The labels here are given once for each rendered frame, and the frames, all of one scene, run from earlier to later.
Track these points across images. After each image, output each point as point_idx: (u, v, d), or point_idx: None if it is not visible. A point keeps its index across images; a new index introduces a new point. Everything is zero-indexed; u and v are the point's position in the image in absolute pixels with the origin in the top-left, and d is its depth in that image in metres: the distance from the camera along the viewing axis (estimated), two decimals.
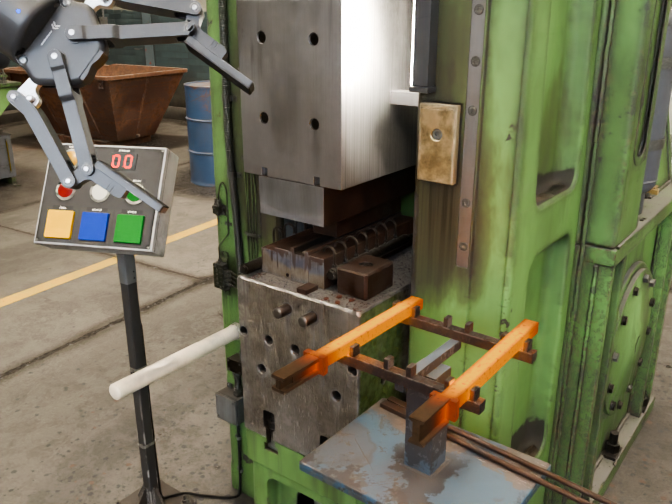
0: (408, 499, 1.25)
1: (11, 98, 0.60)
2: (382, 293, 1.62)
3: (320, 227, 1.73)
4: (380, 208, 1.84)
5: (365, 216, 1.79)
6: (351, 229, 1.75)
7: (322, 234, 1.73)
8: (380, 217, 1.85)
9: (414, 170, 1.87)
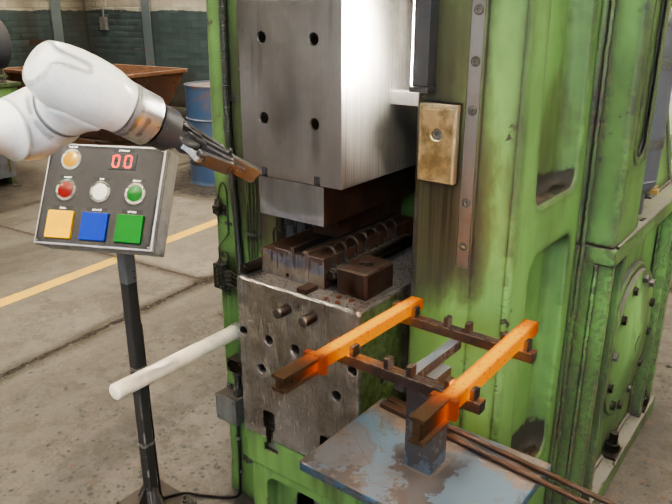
0: (408, 499, 1.25)
1: (202, 153, 1.18)
2: (382, 293, 1.62)
3: (320, 227, 1.73)
4: (380, 208, 1.84)
5: (365, 216, 1.79)
6: (351, 229, 1.75)
7: (322, 233, 1.73)
8: (380, 217, 1.85)
9: (414, 170, 1.87)
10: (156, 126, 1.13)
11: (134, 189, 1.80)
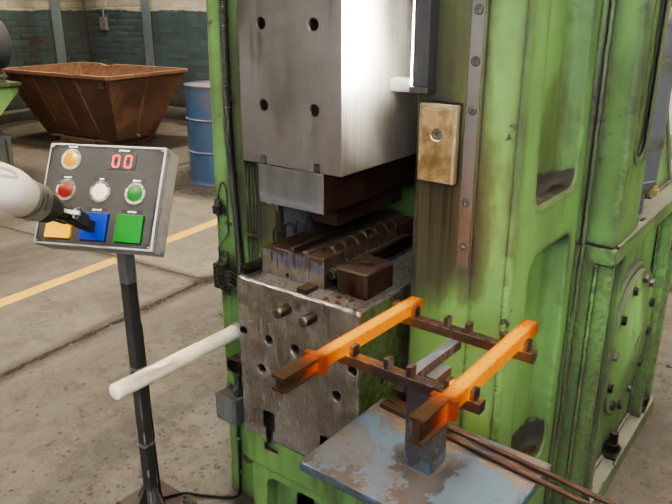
0: (408, 499, 1.25)
1: (80, 207, 1.63)
2: (382, 293, 1.62)
3: (320, 216, 1.72)
4: (381, 197, 1.83)
5: (365, 205, 1.78)
6: (351, 218, 1.74)
7: (321, 222, 1.72)
8: (380, 206, 1.84)
9: (414, 159, 1.86)
10: (52, 198, 1.55)
11: (134, 189, 1.80)
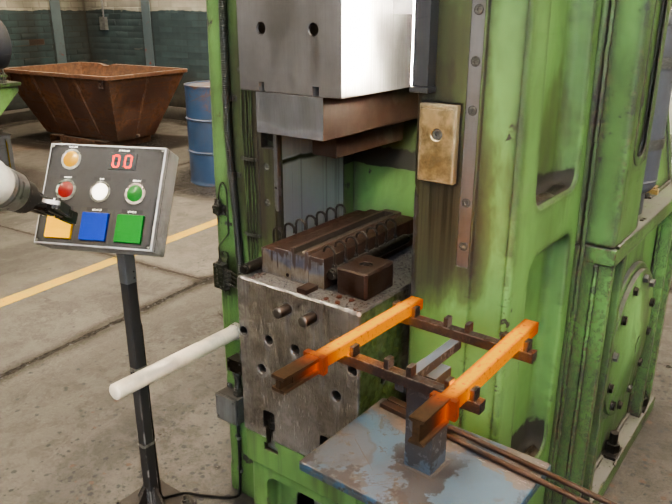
0: (408, 499, 1.25)
1: (59, 197, 1.54)
2: (382, 293, 1.62)
3: (319, 148, 1.66)
4: (382, 133, 1.78)
5: (366, 139, 1.72)
6: (352, 151, 1.68)
7: (321, 155, 1.66)
8: (382, 143, 1.78)
9: (417, 95, 1.80)
10: (28, 187, 1.46)
11: (134, 189, 1.80)
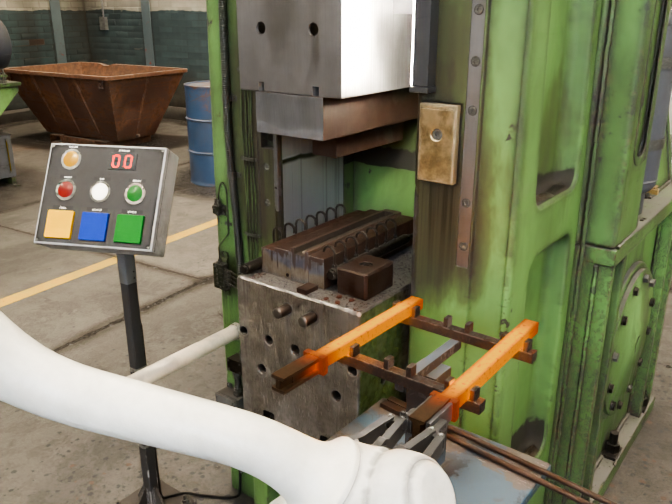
0: None
1: None
2: (382, 293, 1.62)
3: (319, 148, 1.66)
4: (382, 133, 1.78)
5: (366, 139, 1.72)
6: (352, 151, 1.68)
7: (321, 155, 1.66)
8: (382, 143, 1.78)
9: (417, 95, 1.80)
10: None
11: (134, 189, 1.80)
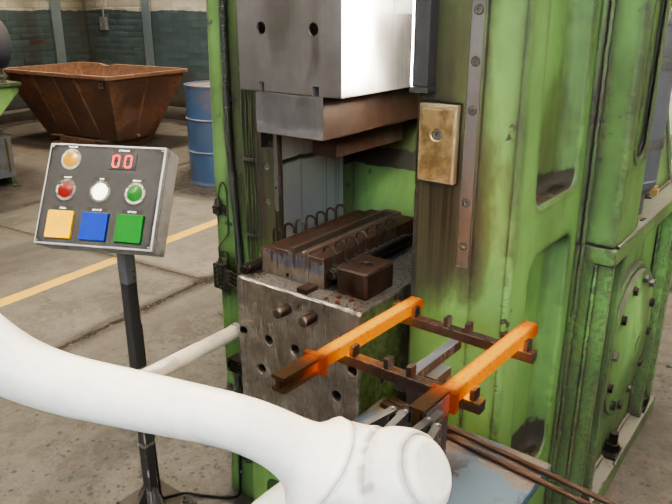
0: None
1: None
2: (382, 293, 1.62)
3: (319, 148, 1.66)
4: (382, 133, 1.78)
5: (366, 139, 1.72)
6: (352, 151, 1.68)
7: (321, 155, 1.66)
8: (382, 143, 1.78)
9: (417, 95, 1.80)
10: None
11: (134, 189, 1.80)
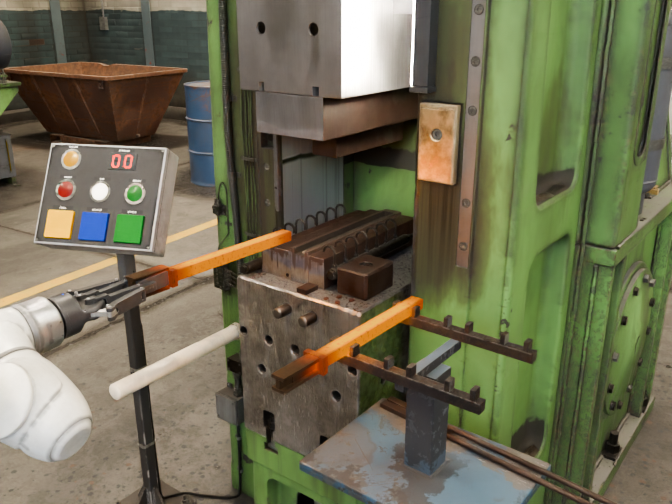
0: (408, 499, 1.25)
1: (110, 306, 1.17)
2: (382, 293, 1.62)
3: (319, 148, 1.66)
4: (382, 133, 1.78)
5: (366, 139, 1.72)
6: (352, 151, 1.68)
7: (321, 155, 1.66)
8: (382, 143, 1.78)
9: (417, 95, 1.80)
10: (58, 322, 1.11)
11: (134, 189, 1.80)
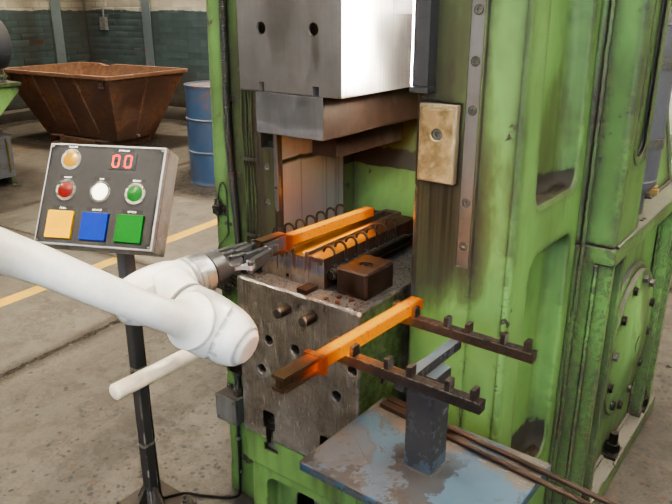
0: (408, 499, 1.25)
1: (251, 261, 1.43)
2: (382, 293, 1.62)
3: (319, 148, 1.66)
4: (382, 133, 1.78)
5: (366, 139, 1.72)
6: (352, 151, 1.68)
7: (321, 155, 1.66)
8: (382, 143, 1.78)
9: (417, 95, 1.80)
10: (214, 272, 1.38)
11: (134, 189, 1.80)
